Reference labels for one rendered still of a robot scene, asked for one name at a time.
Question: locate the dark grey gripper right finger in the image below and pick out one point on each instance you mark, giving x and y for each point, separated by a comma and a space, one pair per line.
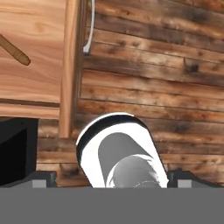
179, 175

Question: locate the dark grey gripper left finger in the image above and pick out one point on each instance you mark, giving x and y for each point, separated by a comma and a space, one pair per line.
43, 176

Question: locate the light wood drawer front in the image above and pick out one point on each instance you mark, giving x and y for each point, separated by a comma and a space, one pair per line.
70, 73

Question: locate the light wood drawer box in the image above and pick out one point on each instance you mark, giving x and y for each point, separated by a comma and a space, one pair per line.
35, 67

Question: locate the black box-shaped appliance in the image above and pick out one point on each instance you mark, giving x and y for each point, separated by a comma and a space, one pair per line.
16, 148

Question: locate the white and black round object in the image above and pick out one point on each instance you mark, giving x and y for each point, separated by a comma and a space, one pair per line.
116, 151

